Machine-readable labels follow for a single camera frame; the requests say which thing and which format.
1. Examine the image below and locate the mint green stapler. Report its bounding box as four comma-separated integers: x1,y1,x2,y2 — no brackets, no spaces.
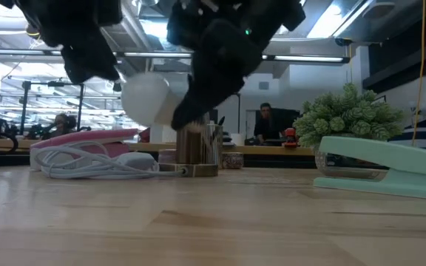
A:
312,135,426,202

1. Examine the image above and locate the brass lamp socket base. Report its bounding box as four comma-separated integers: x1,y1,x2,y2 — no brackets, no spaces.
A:
158,123,220,178

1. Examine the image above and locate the black background gantry frame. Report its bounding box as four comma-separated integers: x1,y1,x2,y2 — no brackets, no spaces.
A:
20,80,86,136

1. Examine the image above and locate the white lamp cable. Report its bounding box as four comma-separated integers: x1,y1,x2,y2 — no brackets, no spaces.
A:
31,142,189,181

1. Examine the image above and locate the yellow cable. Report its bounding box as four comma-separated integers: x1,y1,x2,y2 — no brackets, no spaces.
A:
411,0,426,147

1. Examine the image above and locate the black monitor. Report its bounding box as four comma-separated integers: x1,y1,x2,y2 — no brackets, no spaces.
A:
270,107,301,131

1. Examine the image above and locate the white light bulb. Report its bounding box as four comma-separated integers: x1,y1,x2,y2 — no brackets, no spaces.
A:
121,72,180,127

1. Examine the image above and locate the white inline cable switch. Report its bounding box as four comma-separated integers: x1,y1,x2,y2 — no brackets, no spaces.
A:
118,151,160,173

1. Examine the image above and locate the light wooden desk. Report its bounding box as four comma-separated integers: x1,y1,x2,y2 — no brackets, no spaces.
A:
0,137,314,157

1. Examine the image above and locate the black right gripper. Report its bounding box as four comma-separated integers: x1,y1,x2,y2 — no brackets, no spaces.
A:
166,0,306,131

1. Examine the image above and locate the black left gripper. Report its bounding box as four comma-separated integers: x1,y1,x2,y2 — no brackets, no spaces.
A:
13,0,124,84

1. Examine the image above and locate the green plant in glass pot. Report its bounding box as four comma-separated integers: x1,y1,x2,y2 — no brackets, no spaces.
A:
293,83,406,181

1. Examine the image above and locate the rose glitter tape roll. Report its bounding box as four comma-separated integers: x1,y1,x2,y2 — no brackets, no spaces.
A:
222,151,245,170

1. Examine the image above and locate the person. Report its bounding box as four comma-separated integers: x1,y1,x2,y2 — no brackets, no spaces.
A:
50,113,78,138
253,102,285,146

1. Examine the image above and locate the pink stapler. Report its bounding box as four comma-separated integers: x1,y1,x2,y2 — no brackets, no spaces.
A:
30,128,140,171

